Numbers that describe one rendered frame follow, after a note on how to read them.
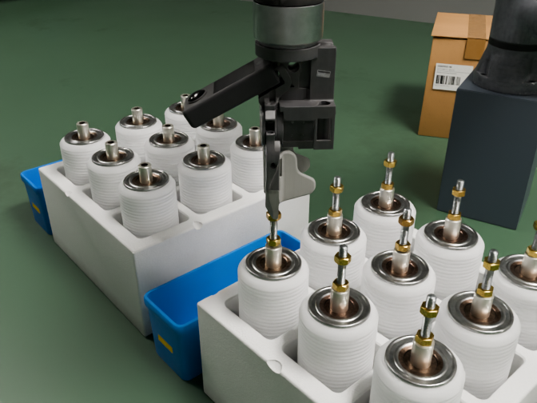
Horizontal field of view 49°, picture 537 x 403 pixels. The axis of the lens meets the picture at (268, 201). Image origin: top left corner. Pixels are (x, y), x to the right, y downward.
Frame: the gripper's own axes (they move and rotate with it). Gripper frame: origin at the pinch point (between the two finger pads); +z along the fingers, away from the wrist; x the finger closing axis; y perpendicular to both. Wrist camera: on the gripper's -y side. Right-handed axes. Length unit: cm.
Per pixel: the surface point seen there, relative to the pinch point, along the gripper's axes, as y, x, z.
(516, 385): 28.5, -16.0, 16.7
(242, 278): -3.5, -2.1, 10.3
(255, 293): -1.9, -3.9, 11.5
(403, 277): 17.0, -4.4, 9.3
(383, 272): 14.7, -3.1, 9.3
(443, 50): 54, 96, 9
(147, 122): -22, 50, 9
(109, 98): -48, 134, 35
